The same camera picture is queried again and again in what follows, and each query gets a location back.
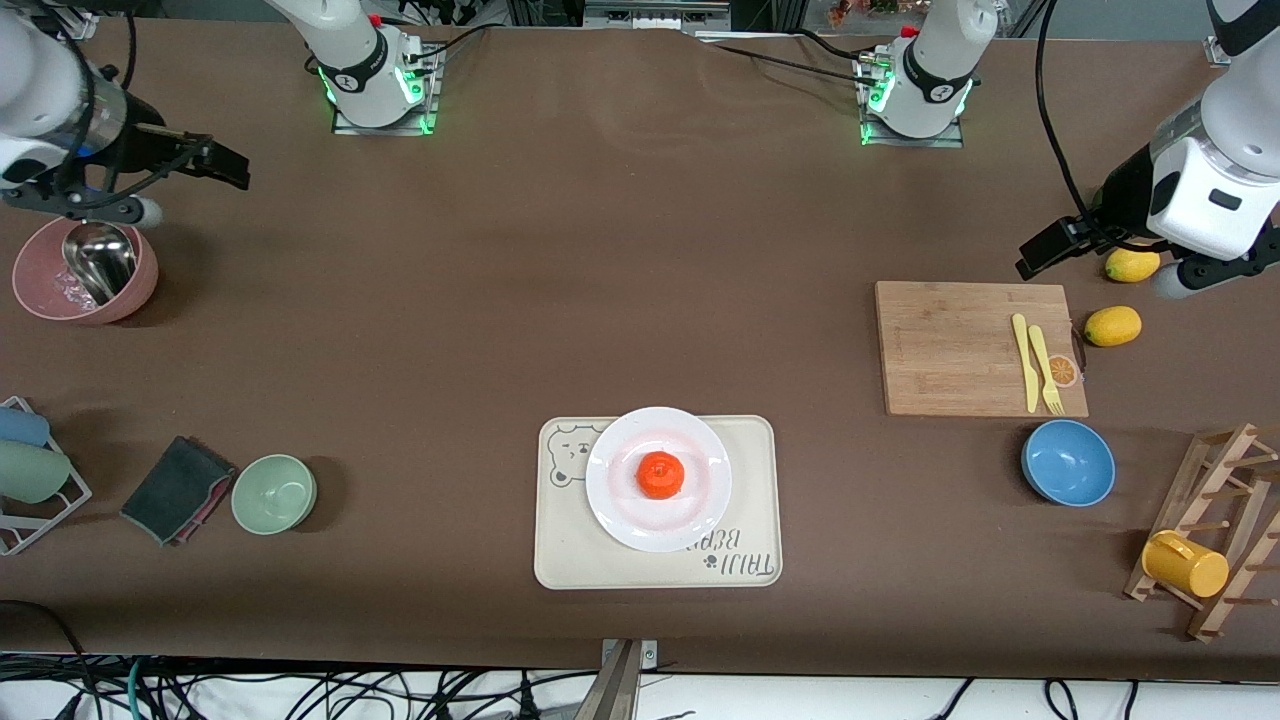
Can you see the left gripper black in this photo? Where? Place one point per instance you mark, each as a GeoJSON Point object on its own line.
{"type": "Point", "coordinates": [1122, 203]}

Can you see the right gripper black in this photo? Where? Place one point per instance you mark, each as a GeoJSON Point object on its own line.
{"type": "Point", "coordinates": [120, 150]}

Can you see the orange fruit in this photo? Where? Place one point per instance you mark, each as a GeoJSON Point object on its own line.
{"type": "Point", "coordinates": [661, 475]}

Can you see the white round plate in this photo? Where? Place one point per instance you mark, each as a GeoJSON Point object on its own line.
{"type": "Point", "coordinates": [620, 500]}

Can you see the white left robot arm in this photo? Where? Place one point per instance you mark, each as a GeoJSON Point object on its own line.
{"type": "Point", "coordinates": [930, 70]}

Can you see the yellow lemon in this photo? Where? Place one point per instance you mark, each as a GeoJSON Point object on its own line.
{"type": "Point", "coordinates": [1112, 326]}
{"type": "Point", "coordinates": [1130, 268]}

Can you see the yellow plastic fork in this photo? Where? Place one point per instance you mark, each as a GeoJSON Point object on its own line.
{"type": "Point", "coordinates": [1040, 350]}

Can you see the orange slice charm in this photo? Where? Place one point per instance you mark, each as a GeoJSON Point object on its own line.
{"type": "Point", "coordinates": [1062, 371]}

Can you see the yellow plastic knife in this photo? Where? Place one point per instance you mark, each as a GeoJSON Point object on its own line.
{"type": "Point", "coordinates": [1028, 380]}

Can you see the stainless steel cup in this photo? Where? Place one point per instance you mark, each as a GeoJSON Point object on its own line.
{"type": "Point", "coordinates": [100, 262]}

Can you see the wooden cutting board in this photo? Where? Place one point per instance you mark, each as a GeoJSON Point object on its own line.
{"type": "Point", "coordinates": [940, 330]}

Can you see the pink bowl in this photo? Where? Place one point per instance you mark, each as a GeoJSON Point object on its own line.
{"type": "Point", "coordinates": [40, 300]}

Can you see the blue bowl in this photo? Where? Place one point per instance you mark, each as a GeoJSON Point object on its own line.
{"type": "Point", "coordinates": [1068, 463]}

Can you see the wooden peg rack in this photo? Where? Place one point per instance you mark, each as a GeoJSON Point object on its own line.
{"type": "Point", "coordinates": [1225, 470]}

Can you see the light blue cup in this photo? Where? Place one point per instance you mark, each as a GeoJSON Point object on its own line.
{"type": "Point", "coordinates": [22, 427]}

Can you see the dark grey folded cloth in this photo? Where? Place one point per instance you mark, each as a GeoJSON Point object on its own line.
{"type": "Point", "coordinates": [175, 488]}

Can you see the pale green bowl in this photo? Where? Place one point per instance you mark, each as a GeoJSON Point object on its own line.
{"type": "Point", "coordinates": [273, 494]}

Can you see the yellow mug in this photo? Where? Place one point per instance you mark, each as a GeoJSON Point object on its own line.
{"type": "Point", "coordinates": [1185, 565]}

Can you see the pale green cup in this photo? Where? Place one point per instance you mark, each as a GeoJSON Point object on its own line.
{"type": "Point", "coordinates": [30, 472]}

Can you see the cream tray with bear print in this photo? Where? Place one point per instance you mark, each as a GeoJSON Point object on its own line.
{"type": "Point", "coordinates": [760, 450]}

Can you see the grey power strip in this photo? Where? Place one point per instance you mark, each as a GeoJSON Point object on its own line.
{"type": "Point", "coordinates": [650, 15]}

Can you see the aluminium profile bar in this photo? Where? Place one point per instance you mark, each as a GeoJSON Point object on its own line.
{"type": "Point", "coordinates": [620, 690]}

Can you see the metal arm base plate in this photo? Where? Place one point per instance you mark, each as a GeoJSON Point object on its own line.
{"type": "Point", "coordinates": [385, 131]}
{"type": "Point", "coordinates": [920, 142]}

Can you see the aluminium frame bracket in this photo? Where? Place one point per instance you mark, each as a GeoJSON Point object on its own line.
{"type": "Point", "coordinates": [80, 25]}

